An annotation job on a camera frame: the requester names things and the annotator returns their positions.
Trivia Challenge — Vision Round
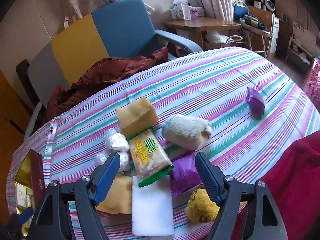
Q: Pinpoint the green cracker packet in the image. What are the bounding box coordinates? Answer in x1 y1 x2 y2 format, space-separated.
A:
127 127 174 187

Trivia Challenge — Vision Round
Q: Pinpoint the yellow sponge block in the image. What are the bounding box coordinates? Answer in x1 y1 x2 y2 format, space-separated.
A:
116 96 159 139

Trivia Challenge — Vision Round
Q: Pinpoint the gold open storage box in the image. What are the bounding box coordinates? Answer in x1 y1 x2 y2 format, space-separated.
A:
14 151 36 233

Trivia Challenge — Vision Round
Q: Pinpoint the red pillow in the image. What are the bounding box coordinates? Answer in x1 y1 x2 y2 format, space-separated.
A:
231 130 320 240

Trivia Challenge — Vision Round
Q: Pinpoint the yellow plush toy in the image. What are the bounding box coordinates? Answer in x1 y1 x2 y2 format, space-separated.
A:
185 188 220 223

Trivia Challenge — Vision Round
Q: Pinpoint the flat yellow sponge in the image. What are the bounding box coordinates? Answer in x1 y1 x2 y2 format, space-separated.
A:
96 174 132 215

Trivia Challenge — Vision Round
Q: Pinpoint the purple foil packet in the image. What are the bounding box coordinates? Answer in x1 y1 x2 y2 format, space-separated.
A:
171 152 202 196

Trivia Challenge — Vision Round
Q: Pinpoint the orange wooden wardrobe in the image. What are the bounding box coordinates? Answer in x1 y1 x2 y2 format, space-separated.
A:
1 74 30 224

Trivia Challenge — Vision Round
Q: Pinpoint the white foam block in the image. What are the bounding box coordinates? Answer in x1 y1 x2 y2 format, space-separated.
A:
132 175 174 237

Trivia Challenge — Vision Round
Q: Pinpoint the white plastic wrapped ball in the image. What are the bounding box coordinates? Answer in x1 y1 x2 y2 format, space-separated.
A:
104 128 130 152

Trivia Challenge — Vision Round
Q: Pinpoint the striped bed sheet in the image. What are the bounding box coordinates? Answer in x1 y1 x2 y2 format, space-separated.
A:
6 45 320 240

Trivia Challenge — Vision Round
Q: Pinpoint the rolled white sock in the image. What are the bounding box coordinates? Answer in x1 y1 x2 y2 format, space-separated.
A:
162 114 213 151

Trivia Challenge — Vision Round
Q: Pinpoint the purple snack wrapper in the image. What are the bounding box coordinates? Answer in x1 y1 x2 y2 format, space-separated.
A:
246 87 265 116

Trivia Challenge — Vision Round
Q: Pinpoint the dark red jacket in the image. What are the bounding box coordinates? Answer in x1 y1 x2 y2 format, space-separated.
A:
43 47 169 123

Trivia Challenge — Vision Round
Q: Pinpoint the wooden desk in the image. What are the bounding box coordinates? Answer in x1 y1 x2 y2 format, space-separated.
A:
162 17 241 49

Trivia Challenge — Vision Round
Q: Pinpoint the grey yellow blue chair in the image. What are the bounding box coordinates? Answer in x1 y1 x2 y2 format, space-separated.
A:
24 0 202 140

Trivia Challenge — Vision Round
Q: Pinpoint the blue bag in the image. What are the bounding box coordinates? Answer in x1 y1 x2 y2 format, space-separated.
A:
233 0 249 21

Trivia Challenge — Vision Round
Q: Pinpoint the white carton on desk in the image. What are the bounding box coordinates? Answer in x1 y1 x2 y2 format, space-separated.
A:
173 0 191 21

